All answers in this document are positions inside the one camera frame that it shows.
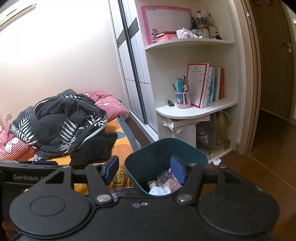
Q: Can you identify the black garment on bed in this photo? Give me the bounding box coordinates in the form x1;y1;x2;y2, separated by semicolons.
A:
70;133;118;165

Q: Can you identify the stack of white papers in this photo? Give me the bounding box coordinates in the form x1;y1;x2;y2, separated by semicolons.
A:
162;115;210;132

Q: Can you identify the dark teal trash bin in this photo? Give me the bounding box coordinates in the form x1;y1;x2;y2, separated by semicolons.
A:
125;138;209;196

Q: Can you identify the white sliding wardrobe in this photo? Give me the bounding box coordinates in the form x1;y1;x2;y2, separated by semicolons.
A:
109;1;159;142

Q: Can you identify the grey bag under shelf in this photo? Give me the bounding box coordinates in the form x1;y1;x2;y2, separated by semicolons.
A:
197;113;217;149

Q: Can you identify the black floral duvet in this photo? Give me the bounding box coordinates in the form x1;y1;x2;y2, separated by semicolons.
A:
10;89;108;161

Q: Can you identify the trash pile inside bin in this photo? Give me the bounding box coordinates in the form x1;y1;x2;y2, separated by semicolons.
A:
147;168;182;196

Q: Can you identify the pink box on shelf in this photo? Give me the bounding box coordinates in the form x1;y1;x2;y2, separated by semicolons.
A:
156;32;178;43

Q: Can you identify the white corner shelf unit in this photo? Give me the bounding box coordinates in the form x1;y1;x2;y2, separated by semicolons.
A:
135;1;246;162

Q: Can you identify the row of colourful books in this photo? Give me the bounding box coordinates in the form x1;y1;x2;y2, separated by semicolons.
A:
201;66;227;108

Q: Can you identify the yellow thermos jug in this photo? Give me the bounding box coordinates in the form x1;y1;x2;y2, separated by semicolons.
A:
216;110;231;144

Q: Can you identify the pink quilted blanket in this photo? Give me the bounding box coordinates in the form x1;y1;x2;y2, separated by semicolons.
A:
82;91;130;121

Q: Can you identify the red bordered white book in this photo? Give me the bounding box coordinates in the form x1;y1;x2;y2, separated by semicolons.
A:
187;63;209;108

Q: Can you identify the crumpled white tissue floor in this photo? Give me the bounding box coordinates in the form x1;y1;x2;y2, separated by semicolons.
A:
212;159;222;166

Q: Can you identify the crumpled white cloth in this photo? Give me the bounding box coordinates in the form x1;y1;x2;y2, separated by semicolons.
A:
176;28;203;39

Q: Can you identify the clutter of jars on shelf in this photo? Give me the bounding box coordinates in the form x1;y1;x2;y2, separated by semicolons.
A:
190;11;222;40

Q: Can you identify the brown wooden door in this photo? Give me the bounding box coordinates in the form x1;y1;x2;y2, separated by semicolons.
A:
249;1;294;121

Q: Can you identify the pink framed whiteboard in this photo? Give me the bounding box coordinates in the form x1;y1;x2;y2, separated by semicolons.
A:
139;5;193;45

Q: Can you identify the pink pen holder cup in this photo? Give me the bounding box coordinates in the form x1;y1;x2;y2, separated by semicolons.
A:
176;91;192;109

